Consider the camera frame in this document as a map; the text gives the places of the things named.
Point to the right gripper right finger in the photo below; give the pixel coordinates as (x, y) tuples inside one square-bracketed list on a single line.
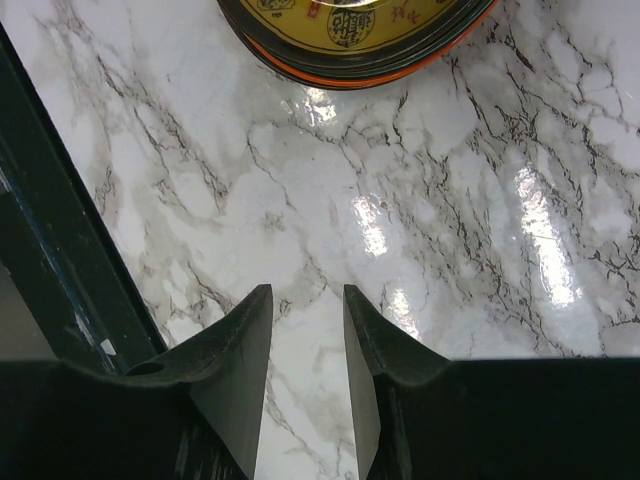
[(418, 415)]

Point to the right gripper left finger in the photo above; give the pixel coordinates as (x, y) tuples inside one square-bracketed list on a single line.
[(193, 412)]

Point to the orange plate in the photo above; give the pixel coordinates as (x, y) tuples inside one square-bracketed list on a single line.
[(350, 82)]

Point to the plain yellow plate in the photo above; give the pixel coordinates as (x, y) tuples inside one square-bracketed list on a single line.
[(349, 27)]

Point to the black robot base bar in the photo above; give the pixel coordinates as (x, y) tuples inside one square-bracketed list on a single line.
[(56, 247)]

